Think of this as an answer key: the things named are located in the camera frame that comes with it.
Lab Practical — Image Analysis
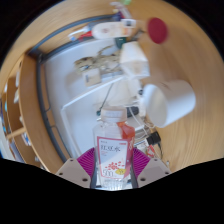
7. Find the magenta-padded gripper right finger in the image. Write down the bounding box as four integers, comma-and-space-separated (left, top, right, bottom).
128, 147, 172, 190

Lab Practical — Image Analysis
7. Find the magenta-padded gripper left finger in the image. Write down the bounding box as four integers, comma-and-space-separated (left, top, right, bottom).
54, 147, 98, 190

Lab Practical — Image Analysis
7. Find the clear drink bottle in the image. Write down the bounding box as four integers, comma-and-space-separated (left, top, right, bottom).
92, 106, 136, 191

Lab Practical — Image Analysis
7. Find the black charger block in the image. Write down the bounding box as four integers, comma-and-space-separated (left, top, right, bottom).
146, 131, 163, 147

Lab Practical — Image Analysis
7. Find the white cup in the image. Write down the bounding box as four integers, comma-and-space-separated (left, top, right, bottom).
142, 78, 197, 129

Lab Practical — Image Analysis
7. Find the wooden shelf unit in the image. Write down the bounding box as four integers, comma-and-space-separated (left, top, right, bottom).
0, 54, 58, 168

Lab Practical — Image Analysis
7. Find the white soft pack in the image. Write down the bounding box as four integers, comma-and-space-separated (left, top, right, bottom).
118, 41, 151, 81

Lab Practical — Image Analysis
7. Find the brown tree-creature figurine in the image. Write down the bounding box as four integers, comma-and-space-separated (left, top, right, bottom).
73, 45, 122, 74

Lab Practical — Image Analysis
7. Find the flat round red coaster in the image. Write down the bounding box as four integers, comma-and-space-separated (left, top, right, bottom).
146, 17, 169, 45

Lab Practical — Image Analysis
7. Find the grey metal desk frame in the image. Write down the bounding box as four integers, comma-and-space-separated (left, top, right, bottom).
27, 13, 118, 164

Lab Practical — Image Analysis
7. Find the white wall box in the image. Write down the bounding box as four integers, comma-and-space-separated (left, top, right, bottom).
82, 67, 102, 87

